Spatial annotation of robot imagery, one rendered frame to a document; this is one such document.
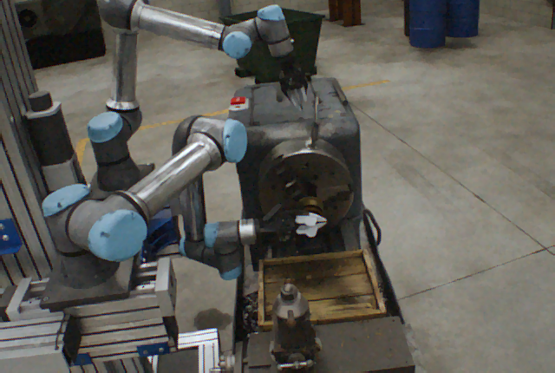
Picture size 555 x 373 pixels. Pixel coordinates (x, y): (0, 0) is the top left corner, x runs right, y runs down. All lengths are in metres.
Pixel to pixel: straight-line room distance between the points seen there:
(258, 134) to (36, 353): 0.97
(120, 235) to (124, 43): 0.76
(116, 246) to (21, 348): 0.40
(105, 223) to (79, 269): 0.22
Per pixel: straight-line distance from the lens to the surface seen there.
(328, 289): 1.49
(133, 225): 1.06
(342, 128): 1.66
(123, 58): 1.63
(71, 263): 1.22
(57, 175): 1.41
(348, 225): 1.79
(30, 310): 1.35
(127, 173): 1.64
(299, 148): 1.52
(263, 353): 1.21
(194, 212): 1.46
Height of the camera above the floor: 1.88
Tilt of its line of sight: 27 degrees down
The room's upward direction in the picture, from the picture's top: 6 degrees counter-clockwise
